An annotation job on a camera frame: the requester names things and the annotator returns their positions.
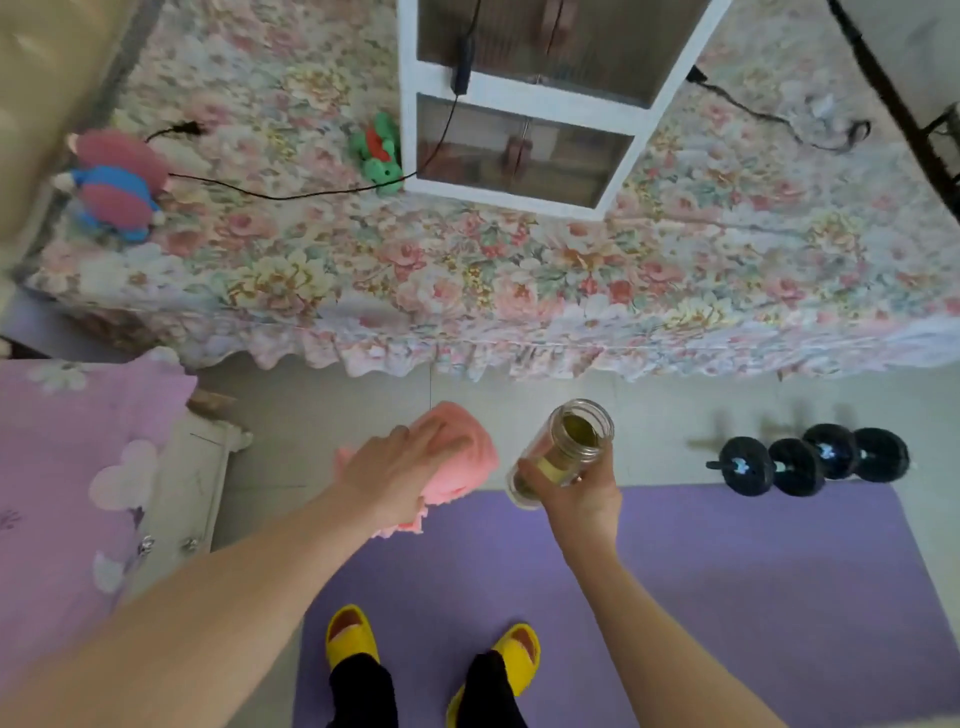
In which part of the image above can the person's left leg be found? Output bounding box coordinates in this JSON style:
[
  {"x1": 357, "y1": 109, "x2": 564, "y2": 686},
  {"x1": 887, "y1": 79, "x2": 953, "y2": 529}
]
[{"x1": 327, "y1": 652, "x2": 399, "y2": 728}]

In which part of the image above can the person's right forearm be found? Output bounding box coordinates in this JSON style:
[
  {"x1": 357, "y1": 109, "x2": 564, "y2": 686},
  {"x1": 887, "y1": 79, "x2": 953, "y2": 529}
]
[{"x1": 561, "y1": 541, "x2": 789, "y2": 728}]

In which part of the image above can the green plush toy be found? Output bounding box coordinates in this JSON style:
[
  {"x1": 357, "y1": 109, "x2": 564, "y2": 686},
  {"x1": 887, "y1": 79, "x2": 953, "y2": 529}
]
[{"x1": 348, "y1": 111, "x2": 406, "y2": 198}]

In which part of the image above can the yellow slipper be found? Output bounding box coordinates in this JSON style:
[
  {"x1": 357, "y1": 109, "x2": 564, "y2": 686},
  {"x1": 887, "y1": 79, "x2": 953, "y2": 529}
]
[
  {"x1": 446, "y1": 623, "x2": 542, "y2": 728},
  {"x1": 325, "y1": 604, "x2": 381, "y2": 672}
]

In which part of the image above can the purple exercise mat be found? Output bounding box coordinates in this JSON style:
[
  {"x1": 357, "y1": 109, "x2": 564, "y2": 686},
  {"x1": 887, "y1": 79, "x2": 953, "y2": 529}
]
[{"x1": 292, "y1": 483, "x2": 960, "y2": 728}]

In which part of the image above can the yellow right slipper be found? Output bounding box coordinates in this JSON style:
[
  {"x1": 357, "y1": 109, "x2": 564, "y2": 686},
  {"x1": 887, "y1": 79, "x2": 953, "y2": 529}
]
[{"x1": 446, "y1": 623, "x2": 542, "y2": 728}]

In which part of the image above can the floral bed sheet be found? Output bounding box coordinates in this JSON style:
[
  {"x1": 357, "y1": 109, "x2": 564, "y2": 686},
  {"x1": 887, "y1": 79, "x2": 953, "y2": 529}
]
[{"x1": 22, "y1": 0, "x2": 960, "y2": 384}]

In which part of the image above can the white bed table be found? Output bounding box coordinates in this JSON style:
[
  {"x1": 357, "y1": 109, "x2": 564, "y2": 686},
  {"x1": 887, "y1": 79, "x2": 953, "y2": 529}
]
[{"x1": 396, "y1": 0, "x2": 733, "y2": 222}]

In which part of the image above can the beige padded headboard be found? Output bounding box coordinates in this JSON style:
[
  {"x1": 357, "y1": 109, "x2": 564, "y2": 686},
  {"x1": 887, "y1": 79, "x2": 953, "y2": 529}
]
[{"x1": 0, "y1": 0, "x2": 144, "y2": 249}]

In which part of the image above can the person's left forearm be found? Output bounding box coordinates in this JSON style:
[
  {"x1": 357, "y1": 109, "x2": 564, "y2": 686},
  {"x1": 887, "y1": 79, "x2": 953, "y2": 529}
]
[{"x1": 0, "y1": 480, "x2": 391, "y2": 728}]

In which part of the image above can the pink and blue plush toy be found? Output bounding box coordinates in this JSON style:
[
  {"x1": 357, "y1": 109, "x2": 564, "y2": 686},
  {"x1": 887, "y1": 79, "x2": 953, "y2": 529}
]
[{"x1": 51, "y1": 129, "x2": 175, "y2": 245}]

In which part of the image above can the person's leg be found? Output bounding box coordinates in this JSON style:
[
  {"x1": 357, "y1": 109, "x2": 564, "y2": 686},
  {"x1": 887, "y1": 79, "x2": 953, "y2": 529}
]
[
  {"x1": 454, "y1": 649, "x2": 529, "y2": 728},
  {"x1": 327, "y1": 652, "x2": 399, "y2": 728}
]

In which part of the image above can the black charging cable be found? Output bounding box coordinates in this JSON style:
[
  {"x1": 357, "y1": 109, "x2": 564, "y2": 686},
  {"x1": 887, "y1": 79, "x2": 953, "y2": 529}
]
[{"x1": 142, "y1": 0, "x2": 485, "y2": 202}]

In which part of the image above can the black cable with plug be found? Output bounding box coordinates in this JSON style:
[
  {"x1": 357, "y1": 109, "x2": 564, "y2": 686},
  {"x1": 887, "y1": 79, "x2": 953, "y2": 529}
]
[{"x1": 685, "y1": 66, "x2": 873, "y2": 156}]

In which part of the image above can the clear glass bottle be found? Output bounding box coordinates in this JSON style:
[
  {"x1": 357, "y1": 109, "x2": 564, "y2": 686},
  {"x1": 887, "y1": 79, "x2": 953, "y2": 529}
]
[{"x1": 506, "y1": 399, "x2": 615, "y2": 511}]

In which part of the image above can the white nightstand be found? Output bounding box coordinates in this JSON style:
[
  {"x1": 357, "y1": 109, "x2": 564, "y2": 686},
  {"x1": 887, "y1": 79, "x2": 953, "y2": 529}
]
[{"x1": 123, "y1": 390, "x2": 255, "y2": 601}]

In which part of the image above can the black stand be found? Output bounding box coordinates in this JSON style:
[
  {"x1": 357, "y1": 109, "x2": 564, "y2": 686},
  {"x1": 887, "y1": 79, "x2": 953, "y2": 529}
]
[{"x1": 826, "y1": 0, "x2": 960, "y2": 225}]

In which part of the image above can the black dumbbell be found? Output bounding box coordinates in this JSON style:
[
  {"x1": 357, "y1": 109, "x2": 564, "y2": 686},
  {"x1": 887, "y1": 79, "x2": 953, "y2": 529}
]
[
  {"x1": 705, "y1": 436, "x2": 828, "y2": 498},
  {"x1": 801, "y1": 423, "x2": 912, "y2": 484}
]

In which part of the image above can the person's right hand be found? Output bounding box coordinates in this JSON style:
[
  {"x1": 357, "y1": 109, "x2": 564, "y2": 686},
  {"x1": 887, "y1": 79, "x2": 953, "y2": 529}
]
[{"x1": 517, "y1": 442, "x2": 624, "y2": 558}]

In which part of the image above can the pink towel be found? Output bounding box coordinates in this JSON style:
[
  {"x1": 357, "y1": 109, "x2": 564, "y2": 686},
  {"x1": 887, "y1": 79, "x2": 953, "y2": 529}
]
[{"x1": 333, "y1": 401, "x2": 501, "y2": 540}]

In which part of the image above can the yellow left slipper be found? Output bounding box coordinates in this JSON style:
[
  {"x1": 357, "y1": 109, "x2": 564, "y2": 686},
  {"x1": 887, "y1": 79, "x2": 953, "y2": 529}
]
[{"x1": 325, "y1": 604, "x2": 381, "y2": 672}]

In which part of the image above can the purple floral cloth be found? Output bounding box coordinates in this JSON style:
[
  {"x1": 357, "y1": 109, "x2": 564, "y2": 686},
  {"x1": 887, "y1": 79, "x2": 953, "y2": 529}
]
[{"x1": 0, "y1": 346, "x2": 199, "y2": 695}]

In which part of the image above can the person's left hand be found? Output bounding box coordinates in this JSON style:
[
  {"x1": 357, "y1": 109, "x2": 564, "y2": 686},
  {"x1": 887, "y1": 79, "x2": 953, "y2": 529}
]
[{"x1": 330, "y1": 414, "x2": 474, "y2": 531}]

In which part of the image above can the person's right leg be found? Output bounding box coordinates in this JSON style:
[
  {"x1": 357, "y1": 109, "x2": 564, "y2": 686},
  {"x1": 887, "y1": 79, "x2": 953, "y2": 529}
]
[{"x1": 454, "y1": 649, "x2": 529, "y2": 728}]

